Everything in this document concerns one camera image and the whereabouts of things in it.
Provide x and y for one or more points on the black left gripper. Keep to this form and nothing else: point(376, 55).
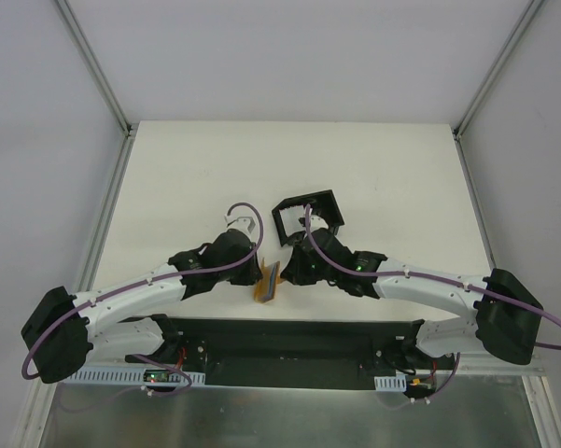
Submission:
point(255, 272)

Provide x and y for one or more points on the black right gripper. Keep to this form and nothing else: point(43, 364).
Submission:
point(290, 271)

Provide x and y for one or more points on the yellow leather card holder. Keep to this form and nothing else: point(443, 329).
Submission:
point(266, 293)

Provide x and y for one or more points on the black plastic card box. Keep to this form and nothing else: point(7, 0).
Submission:
point(289, 220)

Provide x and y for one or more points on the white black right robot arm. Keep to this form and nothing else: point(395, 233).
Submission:
point(495, 313)

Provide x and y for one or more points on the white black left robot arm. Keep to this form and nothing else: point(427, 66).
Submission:
point(65, 329)

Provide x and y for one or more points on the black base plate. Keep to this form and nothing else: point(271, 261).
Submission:
point(292, 354)

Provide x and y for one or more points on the white cable duct right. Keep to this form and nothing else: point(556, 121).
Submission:
point(396, 383)

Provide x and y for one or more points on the white cable duct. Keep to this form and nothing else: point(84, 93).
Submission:
point(111, 375)
point(396, 383)

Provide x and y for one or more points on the white cable duct left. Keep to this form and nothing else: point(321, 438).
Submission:
point(111, 375)

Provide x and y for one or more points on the aluminium front cross rail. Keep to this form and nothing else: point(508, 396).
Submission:
point(470, 364)

